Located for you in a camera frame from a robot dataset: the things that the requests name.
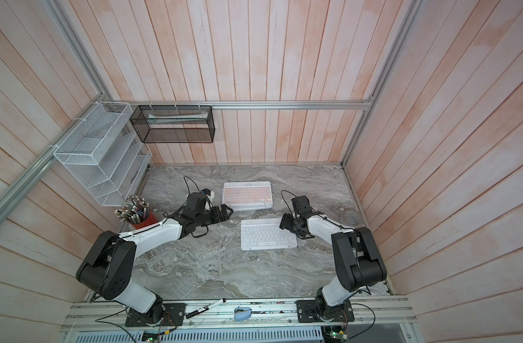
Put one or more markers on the aluminium mounting rail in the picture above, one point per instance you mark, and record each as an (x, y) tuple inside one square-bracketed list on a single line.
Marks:
[(209, 314)]

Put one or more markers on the red pen cup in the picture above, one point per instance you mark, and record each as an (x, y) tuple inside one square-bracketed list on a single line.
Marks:
[(137, 212)]

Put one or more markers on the black marker pen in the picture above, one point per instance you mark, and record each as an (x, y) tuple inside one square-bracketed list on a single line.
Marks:
[(205, 308)]

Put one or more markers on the black mesh basket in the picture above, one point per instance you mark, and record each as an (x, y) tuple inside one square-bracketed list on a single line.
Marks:
[(174, 124)]

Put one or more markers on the white key keyboard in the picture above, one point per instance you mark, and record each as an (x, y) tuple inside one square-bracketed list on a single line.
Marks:
[(265, 234)]

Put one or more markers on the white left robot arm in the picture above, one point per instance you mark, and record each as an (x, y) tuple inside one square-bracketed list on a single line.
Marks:
[(107, 268)]

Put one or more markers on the clear tape roll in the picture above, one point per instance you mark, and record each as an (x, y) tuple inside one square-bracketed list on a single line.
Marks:
[(352, 218)]

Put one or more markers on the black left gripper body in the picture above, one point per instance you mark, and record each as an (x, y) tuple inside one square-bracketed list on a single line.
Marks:
[(209, 217)]

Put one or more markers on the blue tape dispenser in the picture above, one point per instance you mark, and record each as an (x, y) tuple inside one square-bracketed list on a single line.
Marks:
[(242, 314)]

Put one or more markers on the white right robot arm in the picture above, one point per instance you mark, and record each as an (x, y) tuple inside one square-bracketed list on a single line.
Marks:
[(357, 262)]

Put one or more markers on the aluminium frame bar back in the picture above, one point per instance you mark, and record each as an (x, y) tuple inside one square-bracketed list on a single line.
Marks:
[(263, 105)]

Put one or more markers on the pink keyboard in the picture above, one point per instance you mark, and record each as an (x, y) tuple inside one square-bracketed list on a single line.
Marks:
[(248, 196)]

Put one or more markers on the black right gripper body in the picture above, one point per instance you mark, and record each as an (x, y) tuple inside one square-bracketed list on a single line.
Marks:
[(291, 224)]

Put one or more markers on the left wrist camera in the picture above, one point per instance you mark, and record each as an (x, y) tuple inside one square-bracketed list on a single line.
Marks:
[(209, 198)]

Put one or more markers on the white wire mesh shelf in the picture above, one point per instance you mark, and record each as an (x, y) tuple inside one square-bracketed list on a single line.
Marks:
[(108, 162)]

